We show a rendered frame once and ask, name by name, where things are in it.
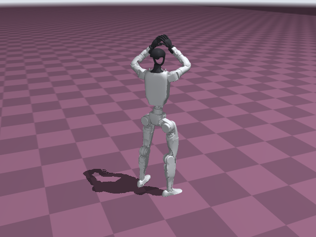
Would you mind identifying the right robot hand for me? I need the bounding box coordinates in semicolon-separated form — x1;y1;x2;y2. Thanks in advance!
157;35;174;54

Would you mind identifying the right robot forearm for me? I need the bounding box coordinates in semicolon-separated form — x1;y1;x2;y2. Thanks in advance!
171;47;191;67

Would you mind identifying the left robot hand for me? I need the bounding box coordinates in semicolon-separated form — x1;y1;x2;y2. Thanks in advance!
148;36;162;54

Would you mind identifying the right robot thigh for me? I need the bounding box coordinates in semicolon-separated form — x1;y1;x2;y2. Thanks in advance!
161;118;179;163

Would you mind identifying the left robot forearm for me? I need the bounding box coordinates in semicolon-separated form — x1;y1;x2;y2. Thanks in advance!
131;47;150;65

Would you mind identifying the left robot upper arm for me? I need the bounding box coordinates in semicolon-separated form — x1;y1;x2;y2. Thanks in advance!
131;62;147;80

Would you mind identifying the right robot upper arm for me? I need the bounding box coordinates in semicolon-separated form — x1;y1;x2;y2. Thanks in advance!
167;63;191;82

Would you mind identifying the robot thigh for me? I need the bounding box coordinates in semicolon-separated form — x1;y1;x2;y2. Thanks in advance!
161;118;179;163
141;114;155;157

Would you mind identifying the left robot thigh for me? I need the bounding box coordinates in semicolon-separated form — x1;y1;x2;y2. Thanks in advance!
141;114;155;157

